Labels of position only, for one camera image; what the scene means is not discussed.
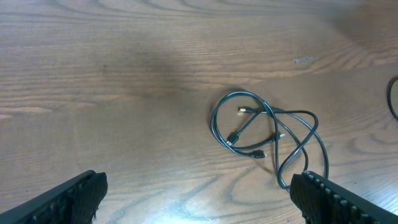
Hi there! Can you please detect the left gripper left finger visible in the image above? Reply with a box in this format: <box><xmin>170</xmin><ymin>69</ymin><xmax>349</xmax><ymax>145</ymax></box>
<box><xmin>1</xmin><ymin>170</ymin><xmax>108</xmax><ymax>224</ymax></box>

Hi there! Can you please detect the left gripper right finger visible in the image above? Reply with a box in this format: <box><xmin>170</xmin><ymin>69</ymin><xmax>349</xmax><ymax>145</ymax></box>
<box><xmin>290</xmin><ymin>170</ymin><xmax>397</xmax><ymax>224</ymax></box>

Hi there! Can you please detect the black cable bundle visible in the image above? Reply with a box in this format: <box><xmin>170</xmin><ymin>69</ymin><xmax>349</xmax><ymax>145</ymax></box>
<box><xmin>210</xmin><ymin>90</ymin><xmax>330</xmax><ymax>190</ymax></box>

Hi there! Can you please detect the separated black usb cable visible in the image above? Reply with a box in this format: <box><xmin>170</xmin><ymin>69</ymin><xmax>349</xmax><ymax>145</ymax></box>
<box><xmin>386</xmin><ymin>76</ymin><xmax>398</xmax><ymax>122</ymax></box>

